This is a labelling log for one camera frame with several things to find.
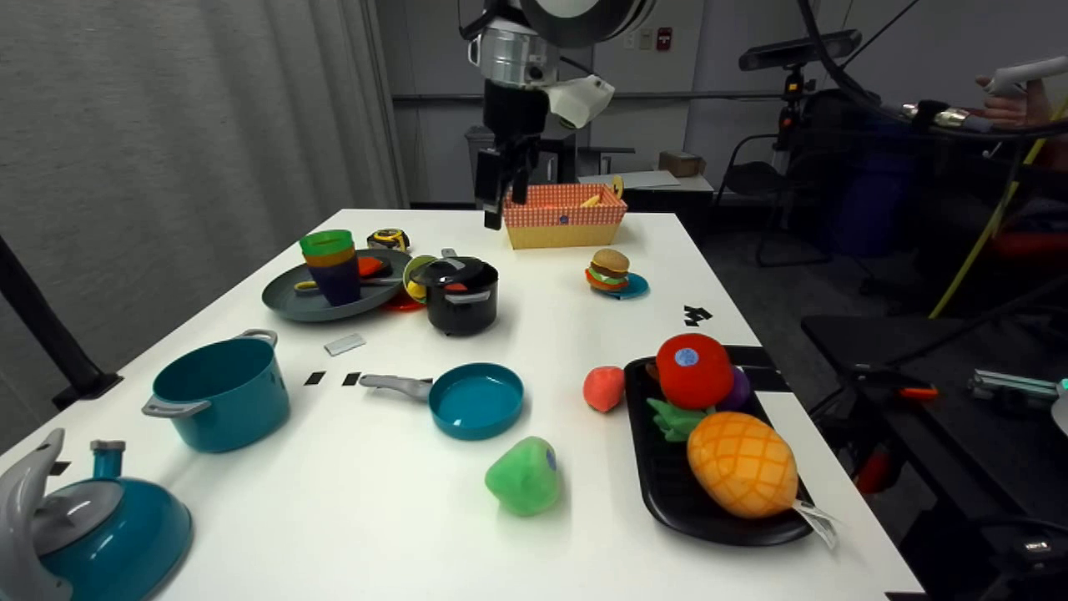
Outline yellow toy banana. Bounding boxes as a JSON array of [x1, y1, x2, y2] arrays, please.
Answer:
[[573, 181, 628, 213]]

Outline gray round plate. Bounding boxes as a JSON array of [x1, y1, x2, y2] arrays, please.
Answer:
[[256, 245, 414, 328]]

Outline black equipment cart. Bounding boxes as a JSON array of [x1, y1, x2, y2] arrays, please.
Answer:
[[799, 310, 1068, 601]]

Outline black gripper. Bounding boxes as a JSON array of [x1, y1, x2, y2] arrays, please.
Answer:
[[476, 83, 552, 233]]

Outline black slanted stand leg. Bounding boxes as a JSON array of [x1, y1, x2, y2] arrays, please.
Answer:
[[0, 229, 126, 410]]

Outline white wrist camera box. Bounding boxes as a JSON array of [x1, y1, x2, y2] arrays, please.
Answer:
[[541, 69, 619, 132]]

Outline orange plastic cup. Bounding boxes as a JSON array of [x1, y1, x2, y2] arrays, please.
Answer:
[[303, 251, 360, 273]]

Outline yellow black tape measure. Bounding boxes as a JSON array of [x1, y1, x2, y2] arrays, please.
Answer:
[[365, 223, 414, 253]]

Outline black camera bar on tripod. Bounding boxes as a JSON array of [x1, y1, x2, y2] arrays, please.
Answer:
[[733, 28, 868, 137]]

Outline black office chair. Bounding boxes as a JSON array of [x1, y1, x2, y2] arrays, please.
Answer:
[[711, 129, 812, 266]]

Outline black cooking pot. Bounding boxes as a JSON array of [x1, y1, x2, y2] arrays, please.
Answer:
[[423, 258, 503, 342]]

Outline green plush pear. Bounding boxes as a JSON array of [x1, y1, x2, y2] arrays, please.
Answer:
[[482, 434, 569, 522]]

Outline red plush apple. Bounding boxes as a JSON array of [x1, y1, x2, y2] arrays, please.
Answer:
[[650, 332, 742, 413]]

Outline orange tool handle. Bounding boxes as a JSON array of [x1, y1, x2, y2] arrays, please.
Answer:
[[883, 381, 944, 407]]

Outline clear plastic card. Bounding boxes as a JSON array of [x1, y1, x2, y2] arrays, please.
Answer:
[[320, 328, 371, 361]]

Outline black plastic tray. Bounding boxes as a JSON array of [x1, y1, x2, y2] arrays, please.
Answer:
[[620, 351, 817, 549]]

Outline green plastic cup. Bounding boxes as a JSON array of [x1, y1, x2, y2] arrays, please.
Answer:
[[298, 227, 359, 260]]

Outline small teal plate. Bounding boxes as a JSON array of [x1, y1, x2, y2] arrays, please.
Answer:
[[599, 271, 653, 303]]

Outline gray teal hand tool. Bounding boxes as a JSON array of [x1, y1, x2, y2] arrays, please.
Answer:
[[969, 363, 1068, 407]]

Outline purple plush eggplant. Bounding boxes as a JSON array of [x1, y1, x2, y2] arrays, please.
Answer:
[[722, 363, 759, 410]]

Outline small red plush peach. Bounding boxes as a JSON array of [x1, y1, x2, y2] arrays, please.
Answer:
[[580, 363, 632, 418]]

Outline orange plush pineapple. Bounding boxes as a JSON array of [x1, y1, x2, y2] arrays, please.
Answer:
[[648, 394, 845, 558]]

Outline teal frying pan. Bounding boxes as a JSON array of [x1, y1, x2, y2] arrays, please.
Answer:
[[359, 361, 527, 444]]

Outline teal pot with handles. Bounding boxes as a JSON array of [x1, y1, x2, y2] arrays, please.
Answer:
[[140, 328, 295, 458]]

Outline yellow floor cable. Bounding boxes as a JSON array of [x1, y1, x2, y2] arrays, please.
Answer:
[[931, 137, 1030, 323]]

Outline toy hamburger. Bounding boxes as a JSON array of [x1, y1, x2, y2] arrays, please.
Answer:
[[584, 248, 634, 300]]

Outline teal toy kettle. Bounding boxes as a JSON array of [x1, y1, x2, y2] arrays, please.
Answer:
[[0, 428, 196, 601]]

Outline small red plate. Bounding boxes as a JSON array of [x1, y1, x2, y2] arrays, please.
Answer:
[[382, 289, 438, 317]]

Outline purple plastic cup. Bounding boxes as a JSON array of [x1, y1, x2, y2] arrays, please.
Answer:
[[311, 264, 365, 310]]

